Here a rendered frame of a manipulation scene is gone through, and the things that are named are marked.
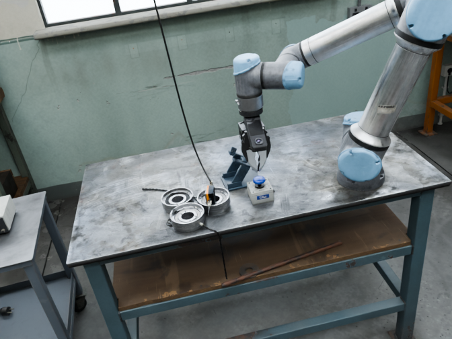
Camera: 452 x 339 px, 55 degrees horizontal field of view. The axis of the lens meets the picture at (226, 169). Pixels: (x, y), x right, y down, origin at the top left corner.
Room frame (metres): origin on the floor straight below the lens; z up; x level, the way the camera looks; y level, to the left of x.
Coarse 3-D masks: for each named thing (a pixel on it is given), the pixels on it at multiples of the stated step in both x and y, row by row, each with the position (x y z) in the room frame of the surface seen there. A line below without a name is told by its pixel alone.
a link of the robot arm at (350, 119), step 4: (352, 112) 1.22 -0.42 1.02; (356, 112) 1.21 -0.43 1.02; (360, 112) 1.21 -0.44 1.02; (344, 116) 1.20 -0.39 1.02; (348, 116) 1.18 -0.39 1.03; (352, 116) 1.18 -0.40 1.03; (356, 116) 1.18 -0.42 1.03; (360, 116) 1.17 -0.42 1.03; (344, 120) 1.18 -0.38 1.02; (348, 120) 1.16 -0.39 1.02; (352, 120) 1.15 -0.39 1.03; (356, 120) 1.14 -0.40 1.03; (344, 124) 1.18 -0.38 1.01; (348, 124) 1.15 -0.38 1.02; (344, 128) 1.18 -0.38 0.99; (348, 128) 1.15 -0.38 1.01; (344, 132) 1.16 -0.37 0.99
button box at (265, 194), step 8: (248, 184) 1.17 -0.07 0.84; (256, 184) 1.16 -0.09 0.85; (264, 184) 1.16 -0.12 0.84; (248, 192) 1.17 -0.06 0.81; (256, 192) 1.12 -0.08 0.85; (264, 192) 1.12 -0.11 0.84; (272, 192) 1.12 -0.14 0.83; (256, 200) 1.12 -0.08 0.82; (264, 200) 1.12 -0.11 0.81; (272, 200) 1.12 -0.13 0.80
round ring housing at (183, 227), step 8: (176, 208) 1.10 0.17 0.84; (184, 208) 1.11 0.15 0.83; (192, 208) 1.11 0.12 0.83; (200, 208) 1.09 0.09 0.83; (184, 216) 1.08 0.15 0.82; (192, 216) 1.08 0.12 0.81; (200, 216) 1.04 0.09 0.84; (176, 224) 1.03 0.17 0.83; (184, 224) 1.02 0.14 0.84; (192, 224) 1.02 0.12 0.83; (184, 232) 1.02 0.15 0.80
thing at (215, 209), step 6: (204, 192) 1.18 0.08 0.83; (222, 192) 1.17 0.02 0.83; (228, 192) 1.14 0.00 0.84; (198, 198) 1.15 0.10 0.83; (216, 198) 1.16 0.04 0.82; (222, 198) 1.13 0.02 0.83; (228, 198) 1.11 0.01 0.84; (204, 204) 1.10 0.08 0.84; (216, 204) 1.09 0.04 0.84; (222, 204) 1.09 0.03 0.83; (228, 204) 1.11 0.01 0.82; (204, 210) 1.10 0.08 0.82; (210, 210) 1.09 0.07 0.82; (216, 210) 1.09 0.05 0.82; (222, 210) 1.09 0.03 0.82
